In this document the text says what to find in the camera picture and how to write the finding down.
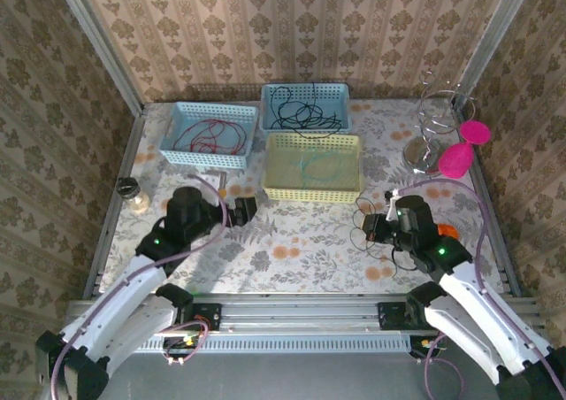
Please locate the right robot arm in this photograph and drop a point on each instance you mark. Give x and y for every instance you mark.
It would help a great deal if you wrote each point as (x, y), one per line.
(477, 302)

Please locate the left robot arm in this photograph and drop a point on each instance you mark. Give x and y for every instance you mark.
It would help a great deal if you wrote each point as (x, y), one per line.
(119, 294)

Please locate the orange round object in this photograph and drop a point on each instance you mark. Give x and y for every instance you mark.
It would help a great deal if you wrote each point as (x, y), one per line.
(448, 231)

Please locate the yellow plastic basket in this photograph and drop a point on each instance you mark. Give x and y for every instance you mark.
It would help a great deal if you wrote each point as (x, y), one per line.
(283, 174)

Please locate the floral tablecloth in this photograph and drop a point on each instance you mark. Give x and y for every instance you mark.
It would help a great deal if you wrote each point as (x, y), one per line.
(287, 249)

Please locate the small jar with black lid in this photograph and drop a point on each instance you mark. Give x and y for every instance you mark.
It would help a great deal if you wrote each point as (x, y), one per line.
(132, 192)

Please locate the small light blue basket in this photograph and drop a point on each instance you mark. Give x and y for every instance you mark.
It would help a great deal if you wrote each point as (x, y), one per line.
(185, 156)

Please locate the pink wine glass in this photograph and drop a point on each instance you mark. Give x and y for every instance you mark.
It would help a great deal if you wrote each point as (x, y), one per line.
(455, 163)

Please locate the large blue plastic basket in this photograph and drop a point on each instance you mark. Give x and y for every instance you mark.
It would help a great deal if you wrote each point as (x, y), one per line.
(342, 108)

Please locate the base wiring with connectors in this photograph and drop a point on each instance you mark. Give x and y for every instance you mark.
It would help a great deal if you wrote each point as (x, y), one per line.
(183, 340)

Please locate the aluminium table edge rail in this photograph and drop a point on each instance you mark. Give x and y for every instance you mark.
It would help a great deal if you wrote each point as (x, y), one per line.
(102, 249)
(500, 240)

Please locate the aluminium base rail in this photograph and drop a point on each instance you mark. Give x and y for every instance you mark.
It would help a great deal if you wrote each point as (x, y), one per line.
(300, 316)

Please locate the aluminium frame post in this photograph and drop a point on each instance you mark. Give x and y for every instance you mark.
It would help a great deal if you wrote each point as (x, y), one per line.
(101, 41)
(502, 19)

